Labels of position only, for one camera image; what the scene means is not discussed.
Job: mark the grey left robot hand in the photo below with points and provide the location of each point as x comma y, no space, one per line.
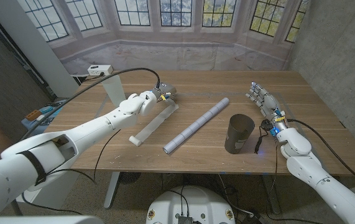
166,90

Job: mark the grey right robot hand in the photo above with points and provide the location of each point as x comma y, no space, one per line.
267,102

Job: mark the white bandage strip with roll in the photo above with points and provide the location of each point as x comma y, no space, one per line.
155,124

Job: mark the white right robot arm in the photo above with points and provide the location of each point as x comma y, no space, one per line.
320,177

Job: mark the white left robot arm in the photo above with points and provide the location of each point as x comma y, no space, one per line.
87,133

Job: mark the dark brown cup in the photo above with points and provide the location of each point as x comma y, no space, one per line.
237,137

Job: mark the translucent white plastic cup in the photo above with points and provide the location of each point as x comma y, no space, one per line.
115,90

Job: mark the printed window backdrop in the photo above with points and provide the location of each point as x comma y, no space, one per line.
177,53

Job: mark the rolled grey paper tube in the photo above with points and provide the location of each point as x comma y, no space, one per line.
196,126

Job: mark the white power strip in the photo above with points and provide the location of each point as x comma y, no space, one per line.
99,70

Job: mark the grey metal table leg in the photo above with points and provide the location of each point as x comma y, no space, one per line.
112,189
272,194

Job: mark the black round fan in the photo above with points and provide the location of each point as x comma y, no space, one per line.
129,178

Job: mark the blue box with items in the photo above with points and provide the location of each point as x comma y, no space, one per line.
57,110

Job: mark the black remote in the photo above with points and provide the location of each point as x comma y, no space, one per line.
53,104

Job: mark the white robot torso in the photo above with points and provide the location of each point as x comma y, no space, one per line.
192,202

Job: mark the teal small device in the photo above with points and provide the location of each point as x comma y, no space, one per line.
46,109

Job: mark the small white object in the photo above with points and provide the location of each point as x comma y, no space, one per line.
40,118

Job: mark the orange block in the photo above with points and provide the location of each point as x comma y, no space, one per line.
33,115

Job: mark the white floor platform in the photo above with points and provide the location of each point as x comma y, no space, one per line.
56,193

